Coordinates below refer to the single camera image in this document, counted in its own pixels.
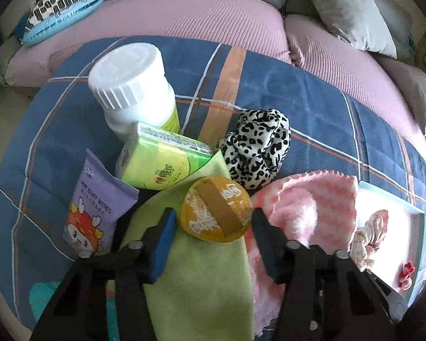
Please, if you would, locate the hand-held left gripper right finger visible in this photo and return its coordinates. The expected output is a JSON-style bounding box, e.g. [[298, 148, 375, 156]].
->
[[251, 208, 402, 341]]

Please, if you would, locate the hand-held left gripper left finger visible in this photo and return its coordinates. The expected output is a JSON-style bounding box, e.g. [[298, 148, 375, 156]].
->
[[30, 207, 178, 341]]

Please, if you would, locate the green cloth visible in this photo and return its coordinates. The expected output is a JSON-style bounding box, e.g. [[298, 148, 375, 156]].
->
[[108, 149, 254, 341]]

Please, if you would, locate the round orange lidded cup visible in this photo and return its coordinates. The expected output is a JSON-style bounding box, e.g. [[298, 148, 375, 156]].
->
[[181, 176, 253, 244]]

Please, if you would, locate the pink fluffy towel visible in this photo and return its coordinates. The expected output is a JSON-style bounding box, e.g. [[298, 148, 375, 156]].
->
[[245, 172, 359, 334]]

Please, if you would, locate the purple baby wipes packet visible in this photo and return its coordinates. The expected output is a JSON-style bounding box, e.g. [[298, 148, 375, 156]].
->
[[63, 148, 140, 259]]

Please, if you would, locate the green tissue pack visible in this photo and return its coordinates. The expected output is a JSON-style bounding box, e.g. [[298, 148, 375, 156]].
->
[[115, 121, 214, 190]]

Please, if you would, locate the white tray with teal rim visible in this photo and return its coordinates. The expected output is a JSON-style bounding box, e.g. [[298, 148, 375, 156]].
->
[[355, 180, 426, 302]]

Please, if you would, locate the leopard print scrunchie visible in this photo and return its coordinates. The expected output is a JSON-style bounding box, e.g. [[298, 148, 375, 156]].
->
[[216, 108, 292, 190]]

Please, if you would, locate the pink floral cloth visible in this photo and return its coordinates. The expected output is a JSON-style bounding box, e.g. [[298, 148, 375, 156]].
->
[[351, 209, 391, 271]]

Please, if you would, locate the teal plastic case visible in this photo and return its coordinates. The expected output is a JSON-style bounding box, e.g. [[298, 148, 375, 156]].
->
[[28, 280, 62, 309]]

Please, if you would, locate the blue plaid blanket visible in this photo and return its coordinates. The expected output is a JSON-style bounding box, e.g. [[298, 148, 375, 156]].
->
[[0, 36, 426, 341]]

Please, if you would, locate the red hair clip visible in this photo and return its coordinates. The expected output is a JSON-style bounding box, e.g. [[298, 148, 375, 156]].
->
[[398, 261, 416, 290]]

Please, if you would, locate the white bottle with green label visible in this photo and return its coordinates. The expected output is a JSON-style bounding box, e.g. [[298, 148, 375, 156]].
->
[[87, 43, 181, 143]]

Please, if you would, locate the pink sofa seat cover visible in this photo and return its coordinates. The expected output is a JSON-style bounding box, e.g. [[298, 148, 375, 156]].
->
[[3, 0, 293, 88], [283, 13, 426, 150]]

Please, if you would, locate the grey pillow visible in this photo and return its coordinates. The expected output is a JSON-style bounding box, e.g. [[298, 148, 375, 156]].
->
[[291, 0, 412, 59], [374, 55, 426, 136]]

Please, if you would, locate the black white patterned blue cushion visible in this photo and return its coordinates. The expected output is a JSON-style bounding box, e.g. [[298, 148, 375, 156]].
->
[[21, 0, 105, 46]]

